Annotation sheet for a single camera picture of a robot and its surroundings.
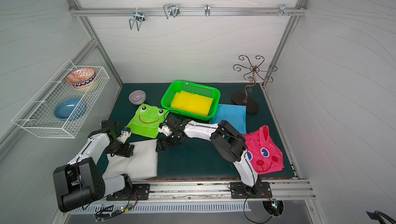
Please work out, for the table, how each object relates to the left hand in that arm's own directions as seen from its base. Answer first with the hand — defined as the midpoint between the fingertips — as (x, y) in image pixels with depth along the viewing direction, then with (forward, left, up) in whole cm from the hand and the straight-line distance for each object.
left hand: (121, 152), depth 84 cm
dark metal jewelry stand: (+39, -74, 0) cm, 83 cm away
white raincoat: (-6, -14, +1) cm, 15 cm away
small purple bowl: (+39, +3, +1) cm, 40 cm away
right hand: (+2, -22, +1) cm, 22 cm away
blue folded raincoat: (+26, -66, 0) cm, 71 cm away
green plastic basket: (+47, -25, +5) cm, 54 cm away
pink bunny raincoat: (+1, -80, -2) cm, 80 cm away
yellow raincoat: (+36, -37, -1) cm, 52 cm away
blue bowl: (+8, +14, +29) cm, 33 cm away
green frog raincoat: (+22, -8, -2) cm, 23 cm away
